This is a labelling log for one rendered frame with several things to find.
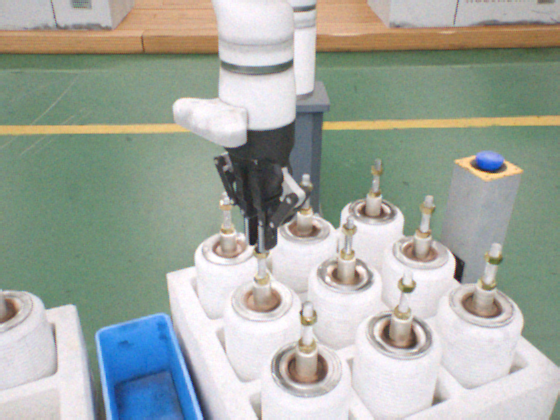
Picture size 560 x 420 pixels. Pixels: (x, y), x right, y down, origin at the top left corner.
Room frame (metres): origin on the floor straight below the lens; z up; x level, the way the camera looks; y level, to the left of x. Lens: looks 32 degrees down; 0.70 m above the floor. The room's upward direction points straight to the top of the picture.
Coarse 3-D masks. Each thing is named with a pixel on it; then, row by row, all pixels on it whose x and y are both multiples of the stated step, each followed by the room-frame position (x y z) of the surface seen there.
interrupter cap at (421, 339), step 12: (384, 312) 0.49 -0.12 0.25; (372, 324) 0.47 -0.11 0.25; (384, 324) 0.47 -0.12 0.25; (420, 324) 0.47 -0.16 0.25; (372, 336) 0.45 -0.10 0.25; (384, 336) 0.45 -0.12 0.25; (420, 336) 0.45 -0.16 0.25; (432, 336) 0.45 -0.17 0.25; (384, 348) 0.43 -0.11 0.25; (396, 348) 0.43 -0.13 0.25; (408, 348) 0.43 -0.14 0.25; (420, 348) 0.43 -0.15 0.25; (408, 360) 0.42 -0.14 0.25
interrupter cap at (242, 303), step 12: (240, 288) 0.53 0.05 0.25; (252, 288) 0.53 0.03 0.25; (276, 288) 0.53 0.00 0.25; (288, 288) 0.53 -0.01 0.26; (240, 300) 0.51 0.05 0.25; (252, 300) 0.51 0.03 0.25; (276, 300) 0.51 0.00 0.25; (288, 300) 0.51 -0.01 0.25; (240, 312) 0.49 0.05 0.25; (252, 312) 0.49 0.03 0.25; (264, 312) 0.49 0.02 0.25; (276, 312) 0.49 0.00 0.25
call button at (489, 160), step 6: (480, 156) 0.75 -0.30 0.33; (486, 156) 0.75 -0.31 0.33; (492, 156) 0.75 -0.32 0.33; (498, 156) 0.75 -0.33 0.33; (480, 162) 0.74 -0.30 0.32; (486, 162) 0.73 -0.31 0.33; (492, 162) 0.73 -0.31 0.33; (498, 162) 0.73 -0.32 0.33; (486, 168) 0.74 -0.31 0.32; (492, 168) 0.74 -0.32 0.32
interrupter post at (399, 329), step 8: (392, 312) 0.46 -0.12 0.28; (392, 320) 0.45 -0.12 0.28; (400, 320) 0.45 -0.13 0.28; (408, 320) 0.45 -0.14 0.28; (392, 328) 0.45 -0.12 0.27; (400, 328) 0.44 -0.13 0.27; (408, 328) 0.45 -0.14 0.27; (392, 336) 0.45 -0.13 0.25; (400, 336) 0.44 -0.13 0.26; (408, 336) 0.45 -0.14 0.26
